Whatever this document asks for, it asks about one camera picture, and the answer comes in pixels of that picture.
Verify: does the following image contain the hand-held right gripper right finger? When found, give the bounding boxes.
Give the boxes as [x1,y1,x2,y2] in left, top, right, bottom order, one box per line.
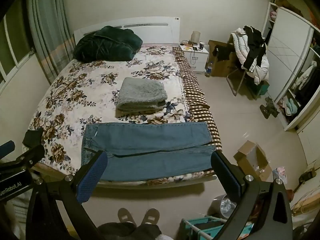
[211,150,293,240]

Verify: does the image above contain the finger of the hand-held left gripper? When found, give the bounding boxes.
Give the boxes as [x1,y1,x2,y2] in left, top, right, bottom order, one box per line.
[0,141,16,160]
[0,128,46,172]

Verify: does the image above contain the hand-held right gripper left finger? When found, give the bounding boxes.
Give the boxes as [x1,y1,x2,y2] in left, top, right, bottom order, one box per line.
[25,150,110,240]

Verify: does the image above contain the blue denim pants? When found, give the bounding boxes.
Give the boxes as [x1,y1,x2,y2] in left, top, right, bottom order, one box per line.
[81,121,217,182]

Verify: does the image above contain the silver waste bin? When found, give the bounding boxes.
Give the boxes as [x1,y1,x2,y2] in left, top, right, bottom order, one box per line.
[209,194,237,220]

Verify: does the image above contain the open small cardboard box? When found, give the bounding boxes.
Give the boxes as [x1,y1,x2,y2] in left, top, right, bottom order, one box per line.
[233,140,273,181]

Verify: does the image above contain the pink packet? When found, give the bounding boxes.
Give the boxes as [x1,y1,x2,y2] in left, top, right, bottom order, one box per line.
[272,166,287,181]

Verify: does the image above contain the grey slipper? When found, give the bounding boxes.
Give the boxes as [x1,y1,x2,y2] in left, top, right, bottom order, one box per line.
[118,208,137,227]
[141,208,160,227]

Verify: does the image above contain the teal rack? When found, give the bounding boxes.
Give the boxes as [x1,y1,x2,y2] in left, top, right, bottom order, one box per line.
[181,216,253,240]

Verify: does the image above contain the person's dark trousers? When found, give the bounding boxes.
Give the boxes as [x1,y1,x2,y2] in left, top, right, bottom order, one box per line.
[97,222,163,240]

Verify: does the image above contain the floral printed blanket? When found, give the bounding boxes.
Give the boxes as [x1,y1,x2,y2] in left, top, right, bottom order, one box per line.
[28,43,216,183]

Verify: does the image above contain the black object on floor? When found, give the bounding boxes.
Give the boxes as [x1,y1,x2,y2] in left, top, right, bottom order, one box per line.
[259,96,280,119]

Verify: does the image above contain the brown checked bed sheet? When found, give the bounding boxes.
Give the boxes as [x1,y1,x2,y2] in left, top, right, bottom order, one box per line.
[172,45,223,151]

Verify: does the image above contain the teal storage box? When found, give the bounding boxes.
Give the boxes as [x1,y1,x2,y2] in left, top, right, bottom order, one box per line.
[250,80,271,97]

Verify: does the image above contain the grey folded fleece cloth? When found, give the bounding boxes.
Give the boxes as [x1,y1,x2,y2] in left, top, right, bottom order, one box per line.
[116,77,168,113]

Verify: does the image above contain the metal folding chair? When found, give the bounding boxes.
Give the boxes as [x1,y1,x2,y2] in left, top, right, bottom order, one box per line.
[226,62,270,97]

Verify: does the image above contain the window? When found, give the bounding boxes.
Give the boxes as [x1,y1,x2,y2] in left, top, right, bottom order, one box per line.
[0,0,38,87]

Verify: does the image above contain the large brown cardboard box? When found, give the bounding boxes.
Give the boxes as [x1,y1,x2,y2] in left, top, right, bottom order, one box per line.
[208,39,241,78]

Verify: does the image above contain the white nightstand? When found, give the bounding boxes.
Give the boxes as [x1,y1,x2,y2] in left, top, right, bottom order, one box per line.
[178,42,209,75]

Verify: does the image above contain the green curtain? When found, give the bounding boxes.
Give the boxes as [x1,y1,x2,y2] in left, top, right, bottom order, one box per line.
[26,0,76,86]

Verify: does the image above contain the black cloth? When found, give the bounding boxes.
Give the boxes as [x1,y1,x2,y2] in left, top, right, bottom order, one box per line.
[212,44,233,62]

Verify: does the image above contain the black white-striped clothes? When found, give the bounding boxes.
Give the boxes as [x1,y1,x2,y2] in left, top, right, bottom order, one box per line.
[242,25,267,71]

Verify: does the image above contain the white wardrobe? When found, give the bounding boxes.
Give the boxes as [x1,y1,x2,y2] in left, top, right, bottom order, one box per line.
[259,1,320,131]

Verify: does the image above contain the white bed headboard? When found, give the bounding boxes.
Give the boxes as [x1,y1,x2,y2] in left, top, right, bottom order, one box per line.
[73,17,181,46]

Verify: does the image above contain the white bed frame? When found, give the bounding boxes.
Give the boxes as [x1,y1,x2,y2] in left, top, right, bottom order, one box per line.
[94,174,218,188]

